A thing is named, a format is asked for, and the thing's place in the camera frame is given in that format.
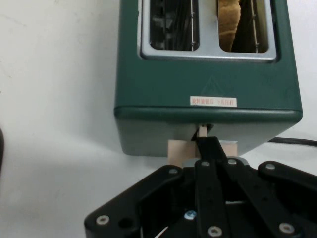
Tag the white sticker with red print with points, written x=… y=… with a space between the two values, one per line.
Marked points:
x=213 y=101

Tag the beige toaster lever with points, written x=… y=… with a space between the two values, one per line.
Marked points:
x=183 y=151

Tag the black coffee machine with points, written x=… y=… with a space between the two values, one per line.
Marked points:
x=1 y=148

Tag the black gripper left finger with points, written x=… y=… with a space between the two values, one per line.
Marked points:
x=210 y=193

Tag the toasted bread slice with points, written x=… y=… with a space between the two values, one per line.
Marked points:
x=229 y=24

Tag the green two-slot toaster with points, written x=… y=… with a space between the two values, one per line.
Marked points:
x=198 y=79

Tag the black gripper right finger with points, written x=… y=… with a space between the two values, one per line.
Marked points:
x=262 y=196

